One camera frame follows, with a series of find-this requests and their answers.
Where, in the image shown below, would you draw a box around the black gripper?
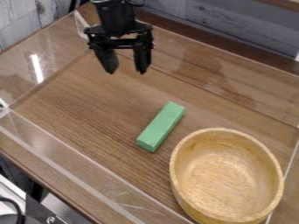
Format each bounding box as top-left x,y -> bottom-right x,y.
84,0 -> 155,74

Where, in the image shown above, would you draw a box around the green rectangular block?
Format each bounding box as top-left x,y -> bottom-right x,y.
136,101 -> 184,153

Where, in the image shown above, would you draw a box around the brown wooden bowl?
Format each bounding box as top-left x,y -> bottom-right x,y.
170,128 -> 284,224

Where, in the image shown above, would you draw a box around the clear acrylic corner bracket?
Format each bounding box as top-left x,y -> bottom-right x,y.
73,10 -> 89,40

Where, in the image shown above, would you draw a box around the clear acrylic enclosure walls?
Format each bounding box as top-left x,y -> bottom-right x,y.
0,12 -> 299,224

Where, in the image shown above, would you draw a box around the black cable lower left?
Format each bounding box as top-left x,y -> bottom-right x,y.
0,196 -> 25,224

